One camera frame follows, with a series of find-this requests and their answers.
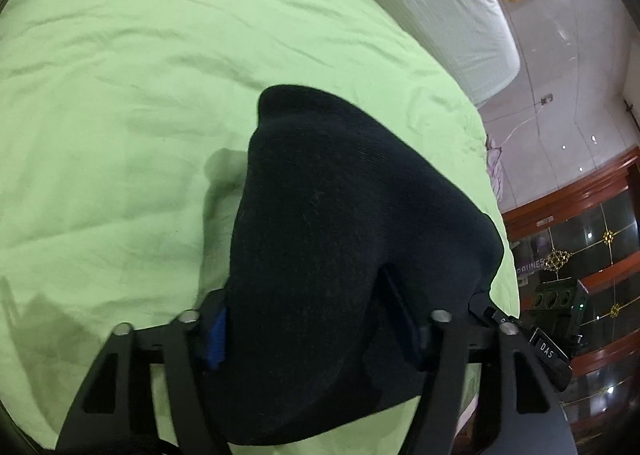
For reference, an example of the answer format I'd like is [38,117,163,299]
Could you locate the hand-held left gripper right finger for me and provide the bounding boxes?
[380,265,576,455]

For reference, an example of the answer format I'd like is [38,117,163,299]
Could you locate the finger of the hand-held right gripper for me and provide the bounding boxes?
[467,292,507,325]

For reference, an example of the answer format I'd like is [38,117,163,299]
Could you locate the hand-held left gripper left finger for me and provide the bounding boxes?
[55,290,236,455]

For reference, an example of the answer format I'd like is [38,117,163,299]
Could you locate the black pants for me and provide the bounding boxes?
[227,84,503,447]

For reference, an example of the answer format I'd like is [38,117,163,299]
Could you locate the wooden glass door cabinet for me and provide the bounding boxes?
[500,147,640,455]

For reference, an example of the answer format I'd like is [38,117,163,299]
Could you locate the pink patterned quilt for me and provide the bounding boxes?
[484,135,503,200]

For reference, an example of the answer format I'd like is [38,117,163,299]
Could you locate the green bed sheet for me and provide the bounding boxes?
[0,0,521,451]

